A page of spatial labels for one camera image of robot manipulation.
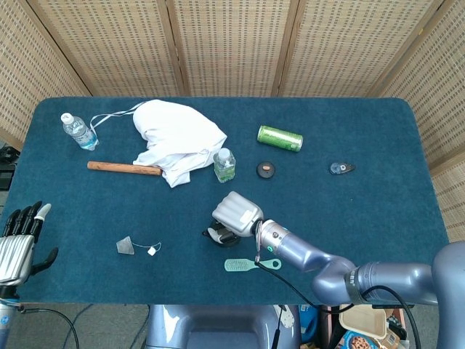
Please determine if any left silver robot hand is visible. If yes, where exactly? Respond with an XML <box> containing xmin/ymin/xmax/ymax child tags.
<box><xmin>0</xmin><ymin>201</ymin><xmax>59</xmax><ymax>299</ymax></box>

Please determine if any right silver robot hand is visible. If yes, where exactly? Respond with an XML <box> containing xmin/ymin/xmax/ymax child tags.
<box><xmin>202</xmin><ymin>191</ymin><xmax>264</xmax><ymax>244</ymax></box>

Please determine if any black cast iron teapot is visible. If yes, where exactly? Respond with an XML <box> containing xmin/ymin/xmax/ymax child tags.
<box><xmin>201</xmin><ymin>219</ymin><xmax>241</xmax><ymax>249</ymax></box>

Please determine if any pyramid tea bag with string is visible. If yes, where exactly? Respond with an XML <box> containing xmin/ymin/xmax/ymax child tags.
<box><xmin>116</xmin><ymin>235</ymin><xmax>162</xmax><ymax>257</ymax></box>

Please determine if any black teapot lid wooden knob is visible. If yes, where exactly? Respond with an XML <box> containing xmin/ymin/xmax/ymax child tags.
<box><xmin>256</xmin><ymin>161</ymin><xmax>276</xmax><ymax>180</ymax></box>

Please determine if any green label water bottle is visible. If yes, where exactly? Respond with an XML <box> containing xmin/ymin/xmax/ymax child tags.
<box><xmin>212</xmin><ymin>147</ymin><xmax>237</xmax><ymax>183</ymax></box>

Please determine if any mint green plastic brush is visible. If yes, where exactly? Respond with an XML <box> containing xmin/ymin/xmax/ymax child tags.
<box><xmin>224</xmin><ymin>257</ymin><xmax>283</xmax><ymax>273</ymax></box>

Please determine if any black equipment beside table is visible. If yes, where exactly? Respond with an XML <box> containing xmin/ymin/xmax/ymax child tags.
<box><xmin>0</xmin><ymin>143</ymin><xmax>20</xmax><ymax>190</ymax></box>

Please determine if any green drink can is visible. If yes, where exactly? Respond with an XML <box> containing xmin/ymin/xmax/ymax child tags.
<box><xmin>256</xmin><ymin>124</ymin><xmax>304</xmax><ymax>153</ymax></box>

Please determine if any white cloth with ribbon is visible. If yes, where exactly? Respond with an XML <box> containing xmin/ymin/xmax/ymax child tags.
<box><xmin>89</xmin><ymin>99</ymin><xmax>228</xmax><ymax>188</ymax></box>

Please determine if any blue table cover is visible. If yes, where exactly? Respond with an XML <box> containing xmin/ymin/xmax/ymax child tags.
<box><xmin>0</xmin><ymin>96</ymin><xmax>461</xmax><ymax>306</ymax></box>

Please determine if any blue-grey robot torso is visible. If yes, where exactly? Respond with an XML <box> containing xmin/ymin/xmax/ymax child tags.
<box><xmin>145</xmin><ymin>304</ymin><xmax>302</xmax><ymax>349</ymax></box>

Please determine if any wooden rolling pin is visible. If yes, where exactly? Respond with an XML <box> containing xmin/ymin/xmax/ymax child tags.
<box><xmin>86</xmin><ymin>161</ymin><xmax>163</xmax><ymax>177</ymax></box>

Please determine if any blue packet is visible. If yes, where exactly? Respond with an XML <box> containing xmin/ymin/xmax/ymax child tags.
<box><xmin>299</xmin><ymin>305</ymin><xmax>321</xmax><ymax>343</ymax></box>

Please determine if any blue label water bottle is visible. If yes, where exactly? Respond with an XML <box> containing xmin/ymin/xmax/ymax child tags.
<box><xmin>60</xmin><ymin>112</ymin><xmax>100</xmax><ymax>151</ymax></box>

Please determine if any beige food container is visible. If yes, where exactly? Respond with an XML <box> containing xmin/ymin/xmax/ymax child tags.
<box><xmin>339</xmin><ymin>304</ymin><xmax>389</xmax><ymax>341</ymax></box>

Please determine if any woven bamboo folding screen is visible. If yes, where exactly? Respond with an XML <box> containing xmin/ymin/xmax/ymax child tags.
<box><xmin>0</xmin><ymin>0</ymin><xmax>465</xmax><ymax>243</ymax></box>

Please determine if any blue cookie box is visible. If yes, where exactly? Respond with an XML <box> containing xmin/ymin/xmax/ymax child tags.
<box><xmin>341</xmin><ymin>329</ymin><xmax>400</xmax><ymax>349</ymax></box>

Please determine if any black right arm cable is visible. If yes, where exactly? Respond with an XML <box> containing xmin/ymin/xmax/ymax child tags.
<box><xmin>254</xmin><ymin>222</ymin><xmax>422</xmax><ymax>349</ymax></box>

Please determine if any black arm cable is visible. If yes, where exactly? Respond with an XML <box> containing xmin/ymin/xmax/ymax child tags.
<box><xmin>14</xmin><ymin>307</ymin><xmax>81</xmax><ymax>349</ymax></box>
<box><xmin>254</xmin><ymin>222</ymin><xmax>422</xmax><ymax>349</ymax></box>

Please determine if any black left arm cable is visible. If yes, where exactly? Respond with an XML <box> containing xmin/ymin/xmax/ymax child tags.
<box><xmin>14</xmin><ymin>307</ymin><xmax>81</xmax><ymax>349</ymax></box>

